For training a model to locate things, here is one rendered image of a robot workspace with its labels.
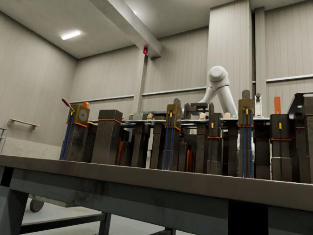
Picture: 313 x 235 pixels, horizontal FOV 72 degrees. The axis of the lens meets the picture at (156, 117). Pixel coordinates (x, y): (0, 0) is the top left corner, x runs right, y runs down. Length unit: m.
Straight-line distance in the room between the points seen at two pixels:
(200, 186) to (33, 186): 0.60
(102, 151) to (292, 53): 8.00
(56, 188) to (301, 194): 0.64
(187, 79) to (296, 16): 4.28
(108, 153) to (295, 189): 0.99
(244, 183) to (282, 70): 8.10
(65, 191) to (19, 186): 0.25
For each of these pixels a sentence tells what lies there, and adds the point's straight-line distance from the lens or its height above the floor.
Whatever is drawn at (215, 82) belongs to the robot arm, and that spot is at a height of 1.41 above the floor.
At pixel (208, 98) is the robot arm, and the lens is 1.91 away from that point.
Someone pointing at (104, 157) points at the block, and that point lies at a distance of 1.26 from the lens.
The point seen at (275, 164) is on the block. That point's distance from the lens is 0.98.
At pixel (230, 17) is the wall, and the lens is 8.84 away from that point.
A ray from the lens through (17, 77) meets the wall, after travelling 12.24.
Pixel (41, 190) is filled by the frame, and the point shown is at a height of 0.60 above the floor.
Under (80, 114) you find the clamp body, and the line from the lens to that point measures 1.44.
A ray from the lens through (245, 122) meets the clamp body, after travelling 0.99.
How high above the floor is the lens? 0.69
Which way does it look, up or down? 15 degrees up
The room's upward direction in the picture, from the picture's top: 6 degrees clockwise
